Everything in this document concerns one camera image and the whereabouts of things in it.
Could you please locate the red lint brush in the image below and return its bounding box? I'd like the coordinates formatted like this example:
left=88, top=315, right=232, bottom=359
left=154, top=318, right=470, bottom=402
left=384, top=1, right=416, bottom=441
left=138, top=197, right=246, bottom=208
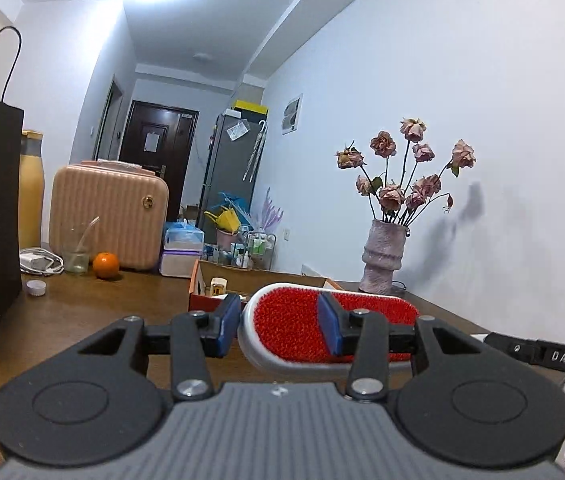
left=237, top=282, right=421, bottom=375

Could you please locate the white charger with cable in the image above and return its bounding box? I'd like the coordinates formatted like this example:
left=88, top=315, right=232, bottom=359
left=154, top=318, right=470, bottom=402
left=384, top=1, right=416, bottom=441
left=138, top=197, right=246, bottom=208
left=19, top=246, right=64, bottom=276

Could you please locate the white purple box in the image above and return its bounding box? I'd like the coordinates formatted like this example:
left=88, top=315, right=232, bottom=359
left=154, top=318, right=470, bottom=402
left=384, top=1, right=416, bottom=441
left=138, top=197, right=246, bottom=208
left=160, top=250, right=200, bottom=278

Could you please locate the yellow thermos jug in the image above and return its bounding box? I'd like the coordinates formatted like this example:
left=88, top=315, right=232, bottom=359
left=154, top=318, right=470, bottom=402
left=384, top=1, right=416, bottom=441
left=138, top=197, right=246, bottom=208
left=18, top=130, right=46, bottom=251

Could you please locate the wire rack with bottles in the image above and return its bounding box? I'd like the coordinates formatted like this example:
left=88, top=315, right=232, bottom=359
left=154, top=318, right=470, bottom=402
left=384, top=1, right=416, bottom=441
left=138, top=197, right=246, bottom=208
left=230, top=230, right=277, bottom=271

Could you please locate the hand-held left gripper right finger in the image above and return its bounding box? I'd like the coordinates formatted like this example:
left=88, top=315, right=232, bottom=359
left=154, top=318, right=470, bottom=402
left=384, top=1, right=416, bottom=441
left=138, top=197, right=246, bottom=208
left=317, top=291, right=483, bottom=403

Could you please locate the blue plastic bag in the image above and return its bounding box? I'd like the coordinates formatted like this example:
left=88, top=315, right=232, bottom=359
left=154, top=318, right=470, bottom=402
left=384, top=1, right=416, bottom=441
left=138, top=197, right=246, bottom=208
left=217, top=191, right=253, bottom=221

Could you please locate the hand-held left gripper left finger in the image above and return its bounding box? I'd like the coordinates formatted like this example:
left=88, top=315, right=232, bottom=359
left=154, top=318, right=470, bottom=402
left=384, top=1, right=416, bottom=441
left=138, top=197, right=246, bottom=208
left=77, top=292, right=242, bottom=403

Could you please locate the yellow box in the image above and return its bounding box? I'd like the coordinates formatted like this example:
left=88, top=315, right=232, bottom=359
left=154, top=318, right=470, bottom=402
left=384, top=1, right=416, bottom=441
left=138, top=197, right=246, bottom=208
left=232, top=100, right=269, bottom=116

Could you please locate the purple dried grass bunch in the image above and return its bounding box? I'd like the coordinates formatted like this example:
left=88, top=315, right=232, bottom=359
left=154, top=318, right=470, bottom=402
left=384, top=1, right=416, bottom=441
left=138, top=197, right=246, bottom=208
left=260, top=187, right=288, bottom=233

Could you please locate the orange fruit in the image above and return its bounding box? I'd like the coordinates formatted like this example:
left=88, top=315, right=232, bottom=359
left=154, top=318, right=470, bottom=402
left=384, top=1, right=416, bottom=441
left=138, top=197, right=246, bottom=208
left=93, top=252, right=120, bottom=280

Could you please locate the dried pink rose bouquet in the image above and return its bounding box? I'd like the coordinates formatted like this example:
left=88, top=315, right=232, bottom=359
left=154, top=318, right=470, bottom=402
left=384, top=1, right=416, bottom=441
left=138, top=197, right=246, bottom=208
left=335, top=117, right=477, bottom=226

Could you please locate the pink ribbed suitcase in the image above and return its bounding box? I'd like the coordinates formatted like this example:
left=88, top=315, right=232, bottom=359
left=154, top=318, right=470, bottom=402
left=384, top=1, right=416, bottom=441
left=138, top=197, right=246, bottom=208
left=48, top=160, right=170, bottom=273

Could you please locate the grey refrigerator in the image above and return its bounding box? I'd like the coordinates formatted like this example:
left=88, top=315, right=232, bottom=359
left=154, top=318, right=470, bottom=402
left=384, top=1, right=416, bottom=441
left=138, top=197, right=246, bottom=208
left=197, top=112, right=268, bottom=231

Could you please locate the dark brown door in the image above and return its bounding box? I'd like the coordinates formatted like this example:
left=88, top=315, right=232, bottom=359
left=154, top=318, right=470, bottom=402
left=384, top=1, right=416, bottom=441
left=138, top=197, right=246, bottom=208
left=119, top=100, right=200, bottom=221

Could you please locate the clear glass straw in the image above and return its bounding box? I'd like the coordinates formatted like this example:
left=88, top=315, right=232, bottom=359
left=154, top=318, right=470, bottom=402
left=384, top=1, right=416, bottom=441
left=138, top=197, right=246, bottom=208
left=78, top=216, right=100, bottom=251

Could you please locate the yellow watering can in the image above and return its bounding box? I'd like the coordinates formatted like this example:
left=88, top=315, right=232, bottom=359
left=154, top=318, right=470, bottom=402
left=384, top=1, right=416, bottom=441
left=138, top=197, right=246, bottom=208
left=204, top=207, right=240, bottom=231

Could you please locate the pink textured vase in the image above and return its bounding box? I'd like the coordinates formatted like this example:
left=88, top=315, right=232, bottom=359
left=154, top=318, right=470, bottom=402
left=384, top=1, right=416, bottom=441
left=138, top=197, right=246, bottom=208
left=359, top=219, right=410, bottom=296

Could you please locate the white folded umbrella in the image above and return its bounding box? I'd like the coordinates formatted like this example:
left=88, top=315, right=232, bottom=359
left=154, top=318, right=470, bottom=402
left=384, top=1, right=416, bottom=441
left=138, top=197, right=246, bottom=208
left=243, top=120, right=269, bottom=183

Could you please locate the red cardboard box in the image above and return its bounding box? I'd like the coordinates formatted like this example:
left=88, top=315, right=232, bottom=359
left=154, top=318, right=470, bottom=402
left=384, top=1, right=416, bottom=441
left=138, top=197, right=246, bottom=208
left=188, top=259, right=346, bottom=313

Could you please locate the grey wall panel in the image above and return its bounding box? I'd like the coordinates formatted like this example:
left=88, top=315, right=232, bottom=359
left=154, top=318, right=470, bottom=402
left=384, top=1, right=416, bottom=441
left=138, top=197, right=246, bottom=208
left=281, top=94, right=304, bottom=136

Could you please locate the clear glass cup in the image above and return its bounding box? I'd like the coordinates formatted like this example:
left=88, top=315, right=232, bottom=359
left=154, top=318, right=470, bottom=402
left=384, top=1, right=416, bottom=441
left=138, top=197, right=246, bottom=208
left=62, top=237, right=90, bottom=274

